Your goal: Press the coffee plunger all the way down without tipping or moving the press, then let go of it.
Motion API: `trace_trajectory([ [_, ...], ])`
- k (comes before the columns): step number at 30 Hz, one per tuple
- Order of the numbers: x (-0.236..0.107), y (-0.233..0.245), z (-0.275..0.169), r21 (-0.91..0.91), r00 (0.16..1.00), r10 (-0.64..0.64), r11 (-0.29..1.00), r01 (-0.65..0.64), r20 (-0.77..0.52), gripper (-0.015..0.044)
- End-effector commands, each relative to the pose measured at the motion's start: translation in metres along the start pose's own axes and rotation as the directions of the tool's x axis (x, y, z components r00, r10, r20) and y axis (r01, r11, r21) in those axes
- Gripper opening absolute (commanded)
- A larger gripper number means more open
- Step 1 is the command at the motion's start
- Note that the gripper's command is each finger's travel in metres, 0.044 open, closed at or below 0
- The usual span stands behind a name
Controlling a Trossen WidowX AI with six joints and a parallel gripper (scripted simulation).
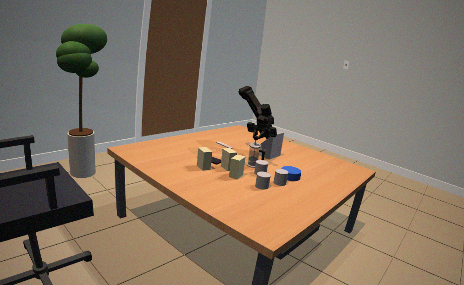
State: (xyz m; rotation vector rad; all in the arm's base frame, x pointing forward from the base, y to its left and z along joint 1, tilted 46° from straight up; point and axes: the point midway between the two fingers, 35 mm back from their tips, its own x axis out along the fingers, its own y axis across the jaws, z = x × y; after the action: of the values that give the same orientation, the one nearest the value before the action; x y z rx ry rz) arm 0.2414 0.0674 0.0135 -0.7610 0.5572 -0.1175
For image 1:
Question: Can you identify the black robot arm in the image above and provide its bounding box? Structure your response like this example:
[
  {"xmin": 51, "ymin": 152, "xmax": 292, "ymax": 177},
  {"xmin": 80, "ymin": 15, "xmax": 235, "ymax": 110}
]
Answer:
[{"xmin": 238, "ymin": 86, "xmax": 274, "ymax": 127}]

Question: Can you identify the grey cylinder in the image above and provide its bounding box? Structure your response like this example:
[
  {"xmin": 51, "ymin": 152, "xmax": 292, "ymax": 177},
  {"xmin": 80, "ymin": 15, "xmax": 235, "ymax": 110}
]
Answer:
[
  {"xmin": 274, "ymin": 169, "xmax": 288, "ymax": 186},
  {"xmin": 255, "ymin": 171, "xmax": 271, "ymax": 190},
  {"xmin": 254, "ymin": 160, "xmax": 268, "ymax": 175}
]

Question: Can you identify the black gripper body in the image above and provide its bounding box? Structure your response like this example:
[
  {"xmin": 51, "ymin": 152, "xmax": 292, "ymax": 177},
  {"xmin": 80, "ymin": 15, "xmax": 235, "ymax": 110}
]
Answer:
[{"xmin": 247, "ymin": 121, "xmax": 277, "ymax": 137}]

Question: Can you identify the blue short cylinder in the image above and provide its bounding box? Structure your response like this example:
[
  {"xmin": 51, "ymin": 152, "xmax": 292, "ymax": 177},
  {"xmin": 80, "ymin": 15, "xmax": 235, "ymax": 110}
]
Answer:
[{"xmin": 281, "ymin": 166, "xmax": 301, "ymax": 181}]

